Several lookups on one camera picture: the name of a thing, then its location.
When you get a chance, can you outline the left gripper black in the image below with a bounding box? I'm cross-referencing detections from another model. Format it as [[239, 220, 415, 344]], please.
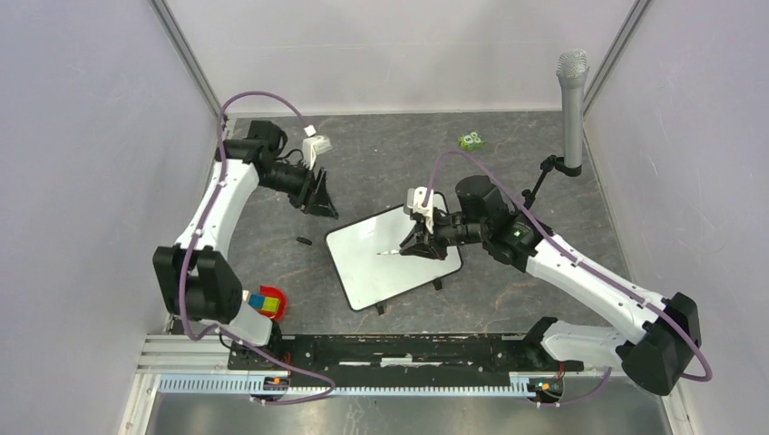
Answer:
[[259, 159, 340, 221]]

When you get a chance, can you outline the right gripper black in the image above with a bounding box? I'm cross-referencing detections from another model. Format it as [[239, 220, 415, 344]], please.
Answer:
[[399, 207, 488, 261]]

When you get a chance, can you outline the white whiteboard black frame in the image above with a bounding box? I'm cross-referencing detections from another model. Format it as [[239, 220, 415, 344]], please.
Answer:
[[325, 205, 463, 312]]

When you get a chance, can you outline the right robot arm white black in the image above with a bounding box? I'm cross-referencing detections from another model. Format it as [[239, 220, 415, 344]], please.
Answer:
[[395, 176, 702, 396]]

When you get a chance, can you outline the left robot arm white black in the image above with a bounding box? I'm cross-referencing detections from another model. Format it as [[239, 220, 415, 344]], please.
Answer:
[[152, 121, 338, 370]]

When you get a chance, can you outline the red bowl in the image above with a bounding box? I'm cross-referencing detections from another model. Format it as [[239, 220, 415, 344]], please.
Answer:
[[258, 285, 287, 321]]

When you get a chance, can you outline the colourful cube block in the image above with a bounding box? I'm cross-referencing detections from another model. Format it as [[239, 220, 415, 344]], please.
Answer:
[[247, 294, 285, 320]]

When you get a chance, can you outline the green toy block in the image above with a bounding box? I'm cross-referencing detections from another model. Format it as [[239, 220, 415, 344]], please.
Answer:
[[458, 131, 485, 150]]

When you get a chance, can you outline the black microphone stand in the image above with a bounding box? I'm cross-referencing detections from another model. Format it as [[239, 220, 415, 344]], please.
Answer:
[[521, 155, 582, 209]]

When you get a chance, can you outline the grey microphone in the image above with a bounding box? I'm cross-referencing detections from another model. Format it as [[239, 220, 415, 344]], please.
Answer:
[[556, 49, 589, 177]]

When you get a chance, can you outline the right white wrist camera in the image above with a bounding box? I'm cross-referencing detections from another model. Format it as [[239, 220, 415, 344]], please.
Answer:
[[405, 187, 434, 234]]

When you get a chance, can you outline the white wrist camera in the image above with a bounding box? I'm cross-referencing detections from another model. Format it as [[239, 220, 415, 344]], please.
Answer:
[[405, 187, 434, 234], [301, 124, 332, 170]]

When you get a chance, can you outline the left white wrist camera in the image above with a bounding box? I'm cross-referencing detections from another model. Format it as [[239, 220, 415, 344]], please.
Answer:
[[301, 124, 332, 170]]

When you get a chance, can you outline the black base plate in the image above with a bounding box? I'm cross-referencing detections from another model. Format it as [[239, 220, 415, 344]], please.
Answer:
[[265, 333, 584, 390]]

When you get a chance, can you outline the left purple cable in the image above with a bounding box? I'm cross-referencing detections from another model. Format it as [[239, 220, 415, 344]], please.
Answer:
[[177, 90, 336, 408]]

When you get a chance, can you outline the purple cable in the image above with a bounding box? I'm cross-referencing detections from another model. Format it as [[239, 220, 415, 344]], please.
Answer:
[[177, 90, 336, 408], [423, 149, 715, 408]]

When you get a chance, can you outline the white slotted cable duct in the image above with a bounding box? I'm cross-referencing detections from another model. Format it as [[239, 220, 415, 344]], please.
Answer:
[[157, 372, 536, 398]]

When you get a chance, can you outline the aluminium frame rail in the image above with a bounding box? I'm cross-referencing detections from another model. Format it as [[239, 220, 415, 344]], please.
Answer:
[[136, 334, 241, 376]]

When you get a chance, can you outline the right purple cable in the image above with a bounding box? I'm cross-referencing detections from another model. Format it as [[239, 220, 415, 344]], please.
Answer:
[[423, 149, 715, 408]]

